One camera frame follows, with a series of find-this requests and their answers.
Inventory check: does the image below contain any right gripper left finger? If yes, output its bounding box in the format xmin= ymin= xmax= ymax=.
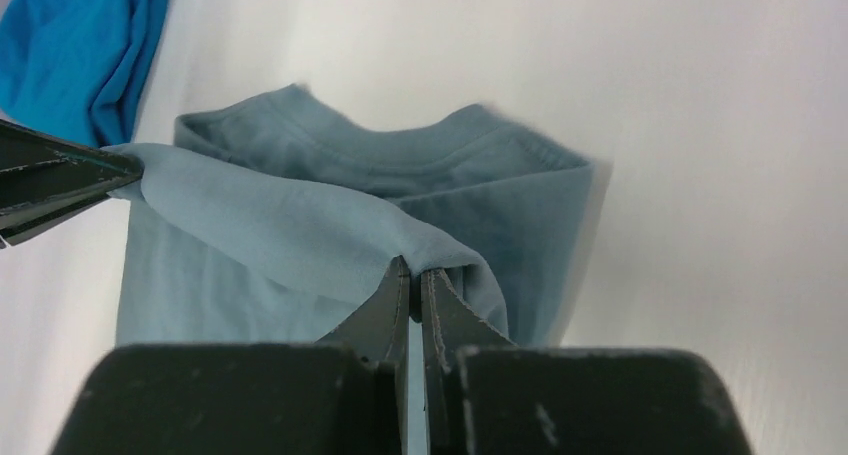
xmin=53 ymin=258 xmax=411 ymax=454

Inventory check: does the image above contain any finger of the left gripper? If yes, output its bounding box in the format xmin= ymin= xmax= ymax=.
xmin=1 ymin=121 xmax=143 ymax=214
xmin=1 ymin=192 xmax=109 ymax=248

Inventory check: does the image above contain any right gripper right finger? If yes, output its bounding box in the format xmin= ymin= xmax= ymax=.
xmin=419 ymin=269 xmax=751 ymax=454

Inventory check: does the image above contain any grey-blue t-shirt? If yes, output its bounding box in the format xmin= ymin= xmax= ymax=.
xmin=116 ymin=85 xmax=593 ymax=346

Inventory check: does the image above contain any folded bright blue t-shirt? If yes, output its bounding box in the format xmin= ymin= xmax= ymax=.
xmin=1 ymin=0 xmax=169 ymax=147

